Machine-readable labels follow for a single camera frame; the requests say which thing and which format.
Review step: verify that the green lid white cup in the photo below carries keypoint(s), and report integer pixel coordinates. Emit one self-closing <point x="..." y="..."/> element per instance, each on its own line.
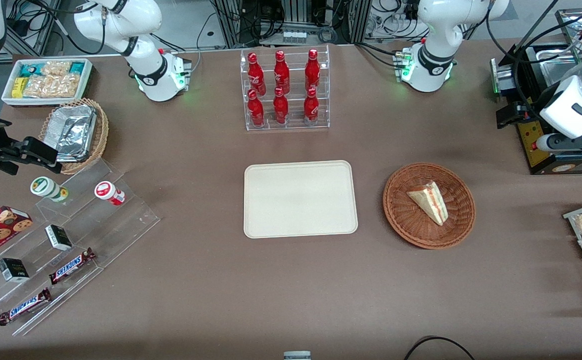
<point x="45" y="187"/>

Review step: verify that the small black box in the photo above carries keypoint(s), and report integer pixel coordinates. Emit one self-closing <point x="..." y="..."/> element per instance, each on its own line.
<point x="13" y="270"/>
<point x="59" y="237"/>

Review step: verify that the white snack bin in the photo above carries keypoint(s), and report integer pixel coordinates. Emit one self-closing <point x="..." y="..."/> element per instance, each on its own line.
<point x="8" y="100"/>

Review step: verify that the snickers chocolate bar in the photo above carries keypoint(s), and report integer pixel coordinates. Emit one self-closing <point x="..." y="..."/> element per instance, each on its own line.
<point x="71" y="266"/>
<point x="23" y="306"/>

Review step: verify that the large clear cracker bag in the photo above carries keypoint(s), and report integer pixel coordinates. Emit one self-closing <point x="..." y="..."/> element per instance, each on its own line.
<point x="51" y="86"/>

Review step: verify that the clear acrylic bottle rack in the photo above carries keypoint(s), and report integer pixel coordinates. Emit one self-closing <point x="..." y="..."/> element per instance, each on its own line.
<point x="286" y="120"/>

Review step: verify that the aluminium foil tray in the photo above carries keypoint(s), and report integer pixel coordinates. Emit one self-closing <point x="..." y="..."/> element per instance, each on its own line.
<point x="76" y="132"/>

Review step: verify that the metal equipment rack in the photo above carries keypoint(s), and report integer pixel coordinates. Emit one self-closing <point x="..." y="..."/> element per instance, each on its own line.
<point x="296" y="20"/>

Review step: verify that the light wicker basket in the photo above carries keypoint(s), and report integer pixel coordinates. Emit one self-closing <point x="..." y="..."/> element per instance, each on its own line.
<point x="100" y="135"/>

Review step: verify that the clear acrylic stepped display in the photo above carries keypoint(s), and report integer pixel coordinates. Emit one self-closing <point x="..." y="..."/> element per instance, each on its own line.
<point x="116" y="225"/>

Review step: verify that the cream rectangular tray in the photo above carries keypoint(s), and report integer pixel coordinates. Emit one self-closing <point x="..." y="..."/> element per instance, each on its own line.
<point x="301" y="199"/>

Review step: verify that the brown round wicker basket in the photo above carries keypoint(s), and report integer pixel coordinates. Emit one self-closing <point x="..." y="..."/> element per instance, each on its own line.
<point x="406" y="215"/>

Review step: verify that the triangle sandwich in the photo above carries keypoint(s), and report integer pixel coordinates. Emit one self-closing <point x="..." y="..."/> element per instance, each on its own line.
<point x="432" y="202"/>

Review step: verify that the small grey device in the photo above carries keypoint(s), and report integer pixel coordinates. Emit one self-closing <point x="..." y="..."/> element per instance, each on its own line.
<point x="297" y="355"/>

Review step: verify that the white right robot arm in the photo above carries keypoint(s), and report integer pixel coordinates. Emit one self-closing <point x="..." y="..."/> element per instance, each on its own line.
<point x="121" y="20"/>

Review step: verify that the teal snack pack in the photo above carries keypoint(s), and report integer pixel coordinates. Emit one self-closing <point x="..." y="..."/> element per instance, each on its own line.
<point x="77" y="67"/>
<point x="29" y="70"/>

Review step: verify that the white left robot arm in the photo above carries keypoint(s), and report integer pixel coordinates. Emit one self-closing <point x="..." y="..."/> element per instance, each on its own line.
<point x="441" y="30"/>

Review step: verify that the shiny metal tray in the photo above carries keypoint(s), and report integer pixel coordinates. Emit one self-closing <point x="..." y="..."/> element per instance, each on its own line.
<point x="571" y="25"/>

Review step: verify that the small clear cracker bag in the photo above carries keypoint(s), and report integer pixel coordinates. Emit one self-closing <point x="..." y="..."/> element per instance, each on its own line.
<point x="56" y="68"/>

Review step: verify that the red lid white cup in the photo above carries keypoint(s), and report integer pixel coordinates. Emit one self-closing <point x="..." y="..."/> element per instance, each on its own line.
<point x="107" y="192"/>

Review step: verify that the red cola bottle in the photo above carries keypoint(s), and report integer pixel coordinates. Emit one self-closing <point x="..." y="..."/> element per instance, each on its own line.
<point x="281" y="72"/>
<point x="312" y="70"/>
<point x="281" y="107"/>
<point x="256" y="75"/>
<point x="256" y="111"/>
<point x="311" y="107"/>

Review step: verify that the yellow snack pack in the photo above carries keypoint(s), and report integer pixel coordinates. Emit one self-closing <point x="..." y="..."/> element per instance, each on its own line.
<point x="17" y="88"/>

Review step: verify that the black appliance yellow panel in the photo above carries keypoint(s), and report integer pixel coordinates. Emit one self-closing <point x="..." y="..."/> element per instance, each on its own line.
<point x="531" y="142"/>

